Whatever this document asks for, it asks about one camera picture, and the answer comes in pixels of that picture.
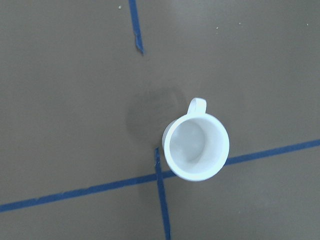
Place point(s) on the white ceramic mug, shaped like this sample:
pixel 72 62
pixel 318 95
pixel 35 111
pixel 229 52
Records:
pixel 196 145

